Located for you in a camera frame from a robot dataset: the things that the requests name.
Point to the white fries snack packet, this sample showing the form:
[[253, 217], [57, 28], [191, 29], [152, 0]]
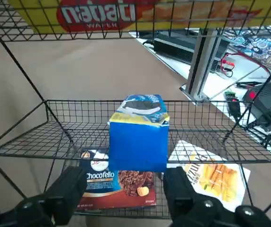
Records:
[[216, 179]]

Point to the green circuit board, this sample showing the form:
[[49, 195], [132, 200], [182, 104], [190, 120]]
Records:
[[230, 94]]

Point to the aluminium camera post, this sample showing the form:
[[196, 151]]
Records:
[[201, 71]]

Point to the dark Chocofello cookie box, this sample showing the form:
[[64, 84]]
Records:
[[102, 186]]

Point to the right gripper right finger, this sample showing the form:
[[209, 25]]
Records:
[[185, 203]]

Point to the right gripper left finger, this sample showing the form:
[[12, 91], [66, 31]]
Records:
[[62, 196]]

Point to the black switch box red light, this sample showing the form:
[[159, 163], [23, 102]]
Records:
[[268, 104], [233, 108]]

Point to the blue Oreo cookie box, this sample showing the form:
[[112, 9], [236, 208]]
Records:
[[138, 146]]

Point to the grey power adapter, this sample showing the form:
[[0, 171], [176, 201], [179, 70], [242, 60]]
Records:
[[173, 47]]

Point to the colourful printed sheet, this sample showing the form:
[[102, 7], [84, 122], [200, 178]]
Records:
[[256, 45]]

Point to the yellow nabati wafer box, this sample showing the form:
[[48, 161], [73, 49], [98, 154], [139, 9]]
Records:
[[97, 11]]

